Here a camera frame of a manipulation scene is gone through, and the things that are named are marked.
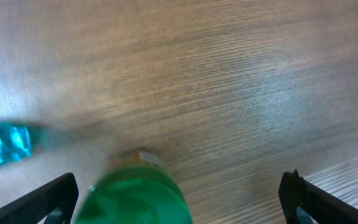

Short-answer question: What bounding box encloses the blue mouthwash bottle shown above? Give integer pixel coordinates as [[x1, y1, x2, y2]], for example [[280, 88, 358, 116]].
[[0, 121, 45, 166]]

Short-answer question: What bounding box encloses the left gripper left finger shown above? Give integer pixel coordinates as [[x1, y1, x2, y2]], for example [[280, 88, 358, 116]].
[[0, 172, 79, 224]]

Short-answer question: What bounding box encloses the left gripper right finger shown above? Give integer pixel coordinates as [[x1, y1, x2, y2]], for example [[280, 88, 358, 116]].
[[278, 170, 358, 224]]

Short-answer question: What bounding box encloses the green lid jar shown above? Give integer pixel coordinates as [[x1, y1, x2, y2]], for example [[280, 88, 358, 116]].
[[75, 148, 193, 224]]

